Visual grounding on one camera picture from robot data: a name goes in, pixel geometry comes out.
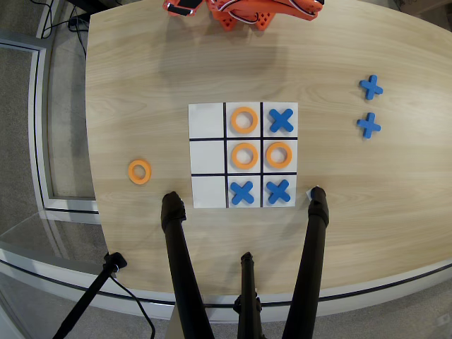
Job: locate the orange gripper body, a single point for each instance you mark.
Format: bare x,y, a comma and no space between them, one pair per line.
181,8

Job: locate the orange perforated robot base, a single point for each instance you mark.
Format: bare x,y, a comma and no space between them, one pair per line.
263,21

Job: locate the blue foam cross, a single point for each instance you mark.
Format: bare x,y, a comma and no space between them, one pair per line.
368,125
281,120
278,192
242,193
371,87

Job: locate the small white sticker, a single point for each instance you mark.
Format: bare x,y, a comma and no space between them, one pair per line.
308,193

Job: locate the thin black tripod leg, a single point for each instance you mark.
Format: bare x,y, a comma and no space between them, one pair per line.
249,300

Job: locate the grey metal floor frame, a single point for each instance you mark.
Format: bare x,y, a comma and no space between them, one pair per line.
40,141

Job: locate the black stand pole with clamp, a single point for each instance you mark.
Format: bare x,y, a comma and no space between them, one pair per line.
88,293

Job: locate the white tic-tac-toe board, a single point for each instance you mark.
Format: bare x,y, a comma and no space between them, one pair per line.
206,155

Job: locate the thick black tripod leg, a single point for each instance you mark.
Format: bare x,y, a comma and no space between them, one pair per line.
183,261
309,261

